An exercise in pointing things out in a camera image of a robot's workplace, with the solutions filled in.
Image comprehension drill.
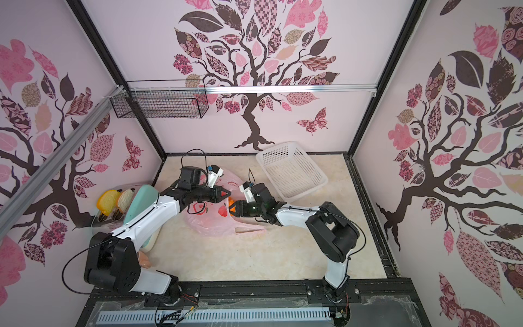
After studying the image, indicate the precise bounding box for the pink printed plastic bag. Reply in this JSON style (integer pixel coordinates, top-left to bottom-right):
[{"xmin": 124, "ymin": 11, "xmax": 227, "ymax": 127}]
[{"xmin": 182, "ymin": 169, "xmax": 266, "ymax": 237}]

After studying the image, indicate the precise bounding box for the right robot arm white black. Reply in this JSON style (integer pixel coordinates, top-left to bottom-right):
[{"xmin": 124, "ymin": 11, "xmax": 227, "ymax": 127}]
[{"xmin": 229, "ymin": 194, "xmax": 363, "ymax": 301}]

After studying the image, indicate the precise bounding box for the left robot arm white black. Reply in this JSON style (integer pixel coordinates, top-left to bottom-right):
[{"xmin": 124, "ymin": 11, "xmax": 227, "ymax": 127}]
[{"xmin": 84, "ymin": 165, "xmax": 231, "ymax": 305}]

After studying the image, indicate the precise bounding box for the white perforated plastic basket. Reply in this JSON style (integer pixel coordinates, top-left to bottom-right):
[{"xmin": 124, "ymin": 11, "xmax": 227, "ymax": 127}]
[{"xmin": 256, "ymin": 142, "xmax": 328, "ymax": 202}]

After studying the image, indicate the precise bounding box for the mint green cutting board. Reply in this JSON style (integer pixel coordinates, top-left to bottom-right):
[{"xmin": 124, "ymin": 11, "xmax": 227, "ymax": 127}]
[{"xmin": 123, "ymin": 185, "xmax": 162, "ymax": 253}]

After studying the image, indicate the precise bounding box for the pale bread slice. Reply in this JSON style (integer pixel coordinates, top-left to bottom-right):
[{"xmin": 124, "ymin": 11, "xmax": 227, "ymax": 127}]
[{"xmin": 117, "ymin": 189, "xmax": 134, "ymax": 214}]

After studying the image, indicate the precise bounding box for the pink cup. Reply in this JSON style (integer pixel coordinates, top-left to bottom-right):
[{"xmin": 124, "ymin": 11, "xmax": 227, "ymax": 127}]
[{"xmin": 137, "ymin": 251, "xmax": 152, "ymax": 269}]

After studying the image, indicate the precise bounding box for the yellow toast slice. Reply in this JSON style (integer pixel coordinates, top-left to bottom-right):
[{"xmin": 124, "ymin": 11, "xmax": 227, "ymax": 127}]
[{"xmin": 97, "ymin": 189, "xmax": 121, "ymax": 216}]

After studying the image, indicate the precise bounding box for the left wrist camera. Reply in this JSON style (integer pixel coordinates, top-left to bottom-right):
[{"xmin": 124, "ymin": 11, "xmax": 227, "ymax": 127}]
[{"xmin": 206, "ymin": 165, "xmax": 224, "ymax": 188}]

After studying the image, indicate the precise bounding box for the black wire wall basket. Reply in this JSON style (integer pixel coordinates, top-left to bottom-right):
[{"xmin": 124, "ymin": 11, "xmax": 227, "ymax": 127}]
[{"xmin": 110, "ymin": 78, "xmax": 211, "ymax": 119}]

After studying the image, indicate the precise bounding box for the white slotted cable duct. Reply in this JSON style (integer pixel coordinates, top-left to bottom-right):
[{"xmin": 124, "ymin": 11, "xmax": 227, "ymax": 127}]
[{"xmin": 94, "ymin": 307, "xmax": 331, "ymax": 326}]

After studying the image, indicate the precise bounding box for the aluminium rail left wall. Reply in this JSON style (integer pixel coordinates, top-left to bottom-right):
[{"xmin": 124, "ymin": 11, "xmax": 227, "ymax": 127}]
[{"xmin": 1, "ymin": 85, "xmax": 124, "ymax": 237}]

